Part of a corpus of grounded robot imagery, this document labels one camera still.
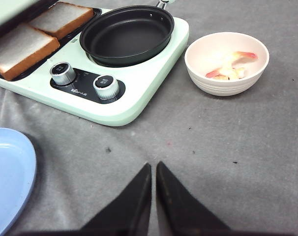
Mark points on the mint green breakfast maker base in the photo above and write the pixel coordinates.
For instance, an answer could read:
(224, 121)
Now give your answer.
(137, 83)

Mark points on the pink cooked shrimp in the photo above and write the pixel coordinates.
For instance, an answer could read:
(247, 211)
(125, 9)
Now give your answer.
(227, 71)

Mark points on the white bread slice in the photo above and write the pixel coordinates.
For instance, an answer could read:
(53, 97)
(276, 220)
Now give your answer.
(62, 19)
(22, 48)

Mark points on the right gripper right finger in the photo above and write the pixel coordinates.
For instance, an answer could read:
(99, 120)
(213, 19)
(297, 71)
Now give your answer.
(186, 216)

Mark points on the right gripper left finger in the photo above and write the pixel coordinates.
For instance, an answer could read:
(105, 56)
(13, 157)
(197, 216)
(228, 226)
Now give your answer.
(127, 215)

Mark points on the black round frying pan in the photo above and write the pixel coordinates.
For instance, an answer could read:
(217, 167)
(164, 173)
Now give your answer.
(129, 35)

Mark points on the breakfast maker hinged lid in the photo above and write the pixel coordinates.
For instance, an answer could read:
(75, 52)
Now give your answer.
(14, 12)

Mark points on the blue plastic plate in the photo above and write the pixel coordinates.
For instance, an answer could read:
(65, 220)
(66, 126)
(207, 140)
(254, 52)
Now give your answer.
(18, 166)

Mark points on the right silver control knob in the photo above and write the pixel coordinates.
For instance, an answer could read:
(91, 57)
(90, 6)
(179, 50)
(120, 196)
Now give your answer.
(106, 87)

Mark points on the silver control knob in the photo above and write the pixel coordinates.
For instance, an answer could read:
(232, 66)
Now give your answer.
(62, 73)
(106, 87)

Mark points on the left silver control knob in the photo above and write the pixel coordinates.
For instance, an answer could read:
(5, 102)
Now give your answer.
(62, 73)

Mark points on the beige ceramic bowl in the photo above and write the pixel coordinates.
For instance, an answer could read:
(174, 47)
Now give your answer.
(207, 53)

